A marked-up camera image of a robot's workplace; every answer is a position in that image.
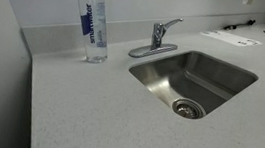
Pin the chrome sink faucet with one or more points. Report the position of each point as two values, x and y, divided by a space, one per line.
156 46

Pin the clear smartwater bottle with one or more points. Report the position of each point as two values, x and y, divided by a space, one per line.
93 22

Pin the metal sink drain strainer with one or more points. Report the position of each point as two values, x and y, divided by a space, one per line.
189 109

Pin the white paper sheet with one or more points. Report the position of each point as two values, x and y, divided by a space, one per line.
231 38

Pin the stainless steel sink basin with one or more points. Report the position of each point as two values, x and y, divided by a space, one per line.
194 75

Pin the white wall outlet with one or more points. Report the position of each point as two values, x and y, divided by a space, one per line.
248 2

